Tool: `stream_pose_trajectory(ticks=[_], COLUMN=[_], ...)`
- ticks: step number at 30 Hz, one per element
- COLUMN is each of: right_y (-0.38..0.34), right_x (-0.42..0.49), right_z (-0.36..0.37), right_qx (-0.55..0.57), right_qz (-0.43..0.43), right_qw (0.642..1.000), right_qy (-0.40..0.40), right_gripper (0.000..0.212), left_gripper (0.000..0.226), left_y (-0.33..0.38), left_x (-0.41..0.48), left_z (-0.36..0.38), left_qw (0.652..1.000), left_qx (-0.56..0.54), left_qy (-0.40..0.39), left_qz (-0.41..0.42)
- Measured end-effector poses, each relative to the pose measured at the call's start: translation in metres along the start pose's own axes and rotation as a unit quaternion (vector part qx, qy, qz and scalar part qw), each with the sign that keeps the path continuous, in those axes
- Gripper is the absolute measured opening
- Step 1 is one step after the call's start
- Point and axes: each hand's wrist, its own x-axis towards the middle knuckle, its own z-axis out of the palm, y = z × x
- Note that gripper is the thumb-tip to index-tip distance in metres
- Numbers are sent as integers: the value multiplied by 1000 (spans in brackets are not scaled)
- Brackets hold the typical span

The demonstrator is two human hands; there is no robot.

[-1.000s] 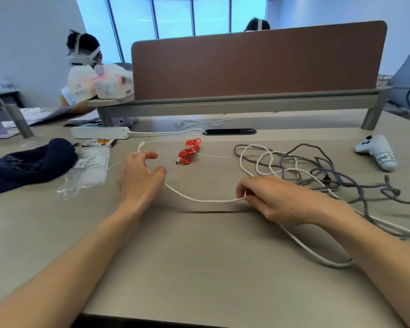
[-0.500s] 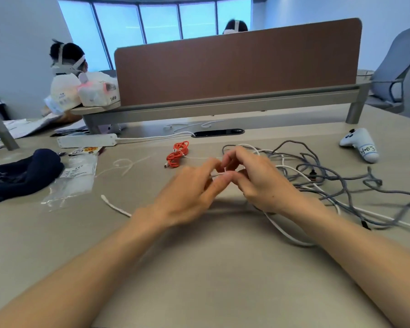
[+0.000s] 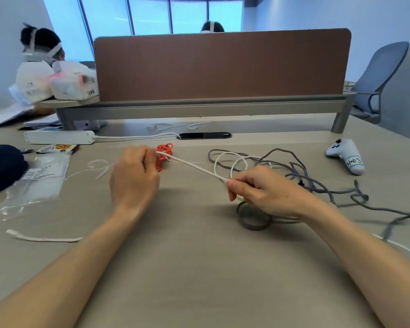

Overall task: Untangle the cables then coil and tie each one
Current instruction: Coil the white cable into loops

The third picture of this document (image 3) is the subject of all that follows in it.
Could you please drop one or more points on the person's right hand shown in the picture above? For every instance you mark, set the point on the person's right hand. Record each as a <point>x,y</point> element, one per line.
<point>276,194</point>

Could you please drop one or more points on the person's left hand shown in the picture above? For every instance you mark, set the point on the person's left hand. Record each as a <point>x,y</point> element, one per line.
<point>133,184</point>

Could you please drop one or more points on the person's right forearm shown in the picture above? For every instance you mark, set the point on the person's right forearm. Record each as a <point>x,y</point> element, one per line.
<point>369,269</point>

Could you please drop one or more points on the person's left forearm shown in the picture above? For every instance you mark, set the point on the person's left forearm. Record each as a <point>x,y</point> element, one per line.
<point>61,276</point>

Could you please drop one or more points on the small white rounded object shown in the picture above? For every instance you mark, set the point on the small white rounded object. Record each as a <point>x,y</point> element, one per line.
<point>97,125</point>

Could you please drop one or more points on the white labelled hand controller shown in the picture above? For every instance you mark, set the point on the white labelled hand controller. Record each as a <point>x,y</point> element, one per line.
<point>348,157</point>

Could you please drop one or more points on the white printed snack packet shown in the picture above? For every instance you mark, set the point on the white printed snack packet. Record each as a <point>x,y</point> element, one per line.
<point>56,148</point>

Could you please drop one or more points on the white power strip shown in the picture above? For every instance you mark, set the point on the white power strip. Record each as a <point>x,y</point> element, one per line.
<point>58,137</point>

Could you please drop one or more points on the grey metal desk shelf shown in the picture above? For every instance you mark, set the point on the grey metal desk shelf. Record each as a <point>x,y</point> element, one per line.
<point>208,109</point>

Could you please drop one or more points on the round beige shelf board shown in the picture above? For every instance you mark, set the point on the round beige shelf board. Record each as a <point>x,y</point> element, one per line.
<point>61,103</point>

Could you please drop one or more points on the black flat tablet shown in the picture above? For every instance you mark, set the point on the black flat tablet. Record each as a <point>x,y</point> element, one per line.
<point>37,128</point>

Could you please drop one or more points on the small purple candy wrapper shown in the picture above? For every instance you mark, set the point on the small purple candy wrapper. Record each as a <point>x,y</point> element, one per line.
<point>26,151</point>

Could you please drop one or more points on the white tissue pack pink label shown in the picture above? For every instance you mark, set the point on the white tissue pack pink label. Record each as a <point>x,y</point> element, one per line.
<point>71,87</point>

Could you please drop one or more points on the grey office chair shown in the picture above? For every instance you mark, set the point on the grey office chair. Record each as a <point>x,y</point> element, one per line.
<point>382,64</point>
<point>89,64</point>

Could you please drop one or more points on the navy baseball cap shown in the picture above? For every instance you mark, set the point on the navy baseball cap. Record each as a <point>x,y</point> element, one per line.
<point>3,170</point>

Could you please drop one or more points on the brown desk divider panel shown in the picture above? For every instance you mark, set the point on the brown desk divider panel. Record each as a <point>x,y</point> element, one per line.
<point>222,64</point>

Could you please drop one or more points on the white paper sheets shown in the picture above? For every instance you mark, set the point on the white paper sheets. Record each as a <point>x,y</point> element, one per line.
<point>3,116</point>

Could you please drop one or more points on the white head-mounted headset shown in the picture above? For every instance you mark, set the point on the white head-mounted headset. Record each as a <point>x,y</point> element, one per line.
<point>36,57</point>
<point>212,27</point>

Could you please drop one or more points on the large glass window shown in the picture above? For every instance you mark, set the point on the large glass window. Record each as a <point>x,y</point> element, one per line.
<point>106,13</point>

